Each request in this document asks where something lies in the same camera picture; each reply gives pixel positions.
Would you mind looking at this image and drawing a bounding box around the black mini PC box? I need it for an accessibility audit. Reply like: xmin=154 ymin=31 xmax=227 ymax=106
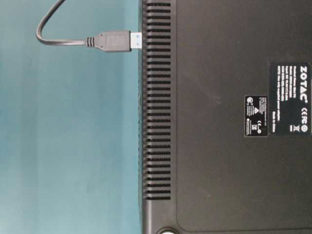
xmin=139 ymin=0 xmax=312 ymax=234

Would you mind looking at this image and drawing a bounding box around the black USB cable with plug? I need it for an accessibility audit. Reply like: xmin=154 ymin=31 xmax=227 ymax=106
xmin=36 ymin=0 xmax=143 ymax=54

